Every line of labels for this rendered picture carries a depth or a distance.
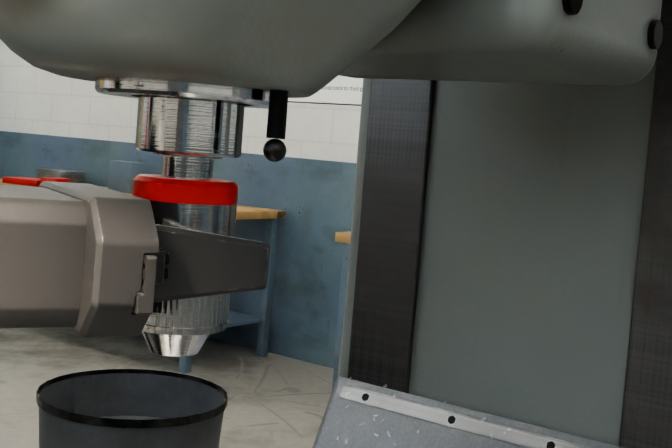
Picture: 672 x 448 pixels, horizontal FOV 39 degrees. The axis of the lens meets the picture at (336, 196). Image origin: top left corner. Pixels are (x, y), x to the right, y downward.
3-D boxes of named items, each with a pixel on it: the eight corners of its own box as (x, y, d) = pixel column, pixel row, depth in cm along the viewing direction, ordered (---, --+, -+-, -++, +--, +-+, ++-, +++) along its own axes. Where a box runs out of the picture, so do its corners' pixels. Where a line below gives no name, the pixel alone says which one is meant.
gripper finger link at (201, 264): (259, 299, 43) (124, 299, 40) (265, 228, 43) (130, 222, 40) (274, 306, 41) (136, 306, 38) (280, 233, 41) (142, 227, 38)
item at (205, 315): (207, 314, 47) (215, 197, 46) (243, 334, 42) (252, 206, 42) (111, 315, 44) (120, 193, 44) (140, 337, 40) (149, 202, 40)
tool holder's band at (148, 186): (215, 197, 46) (217, 177, 46) (252, 206, 42) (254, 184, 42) (120, 193, 44) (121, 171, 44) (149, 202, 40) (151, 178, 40)
